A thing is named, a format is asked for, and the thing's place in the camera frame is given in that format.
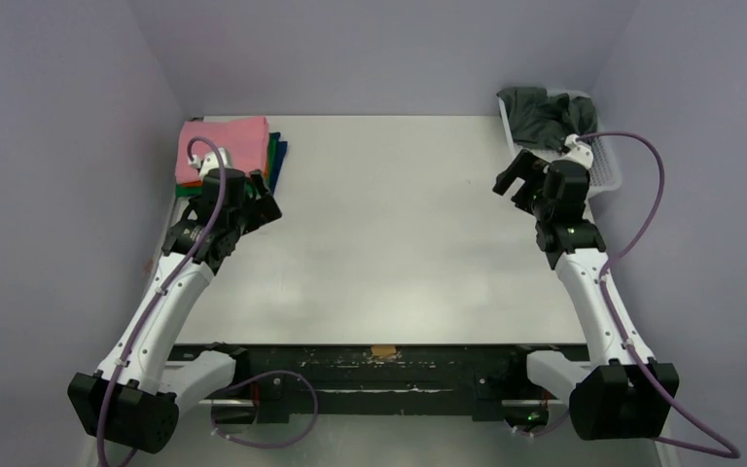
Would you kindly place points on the brown tape piece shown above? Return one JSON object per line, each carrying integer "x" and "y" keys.
{"x": 384, "y": 352}

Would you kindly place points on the white plastic basket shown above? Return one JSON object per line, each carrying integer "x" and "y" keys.
{"x": 605, "y": 174}

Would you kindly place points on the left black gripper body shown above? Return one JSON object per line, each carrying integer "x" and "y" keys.
{"x": 244, "y": 217}

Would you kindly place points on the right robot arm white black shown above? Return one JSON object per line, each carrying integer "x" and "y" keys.
{"x": 622, "y": 393}

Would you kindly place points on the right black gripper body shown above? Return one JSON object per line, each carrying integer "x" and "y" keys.
{"x": 527, "y": 178}

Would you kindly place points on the green folded t shirt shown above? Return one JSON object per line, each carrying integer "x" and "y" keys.
{"x": 181, "y": 192}

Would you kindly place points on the dark grey t shirt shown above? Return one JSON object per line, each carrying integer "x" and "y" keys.
{"x": 541, "y": 120}

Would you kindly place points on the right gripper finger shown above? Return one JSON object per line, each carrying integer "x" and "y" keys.
{"x": 504, "y": 180}
{"x": 528, "y": 168}

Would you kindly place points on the orange folded t shirt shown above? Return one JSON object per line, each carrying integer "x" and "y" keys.
{"x": 198, "y": 183}

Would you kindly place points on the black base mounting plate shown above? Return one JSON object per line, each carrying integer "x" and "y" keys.
{"x": 482, "y": 382}

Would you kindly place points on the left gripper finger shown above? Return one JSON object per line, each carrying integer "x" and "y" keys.
{"x": 258, "y": 182}
{"x": 266, "y": 210}

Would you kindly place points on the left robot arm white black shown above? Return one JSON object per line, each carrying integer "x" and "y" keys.
{"x": 132, "y": 398}

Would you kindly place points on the blue folded t shirt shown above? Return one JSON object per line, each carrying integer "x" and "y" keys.
{"x": 276, "y": 153}

